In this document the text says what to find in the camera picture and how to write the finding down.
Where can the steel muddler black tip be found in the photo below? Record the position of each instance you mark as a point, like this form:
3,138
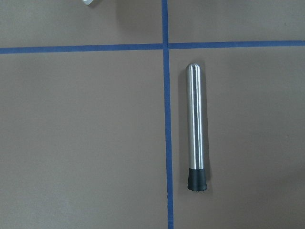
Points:
197,174

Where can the white wire cup rack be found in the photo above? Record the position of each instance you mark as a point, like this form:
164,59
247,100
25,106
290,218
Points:
91,3

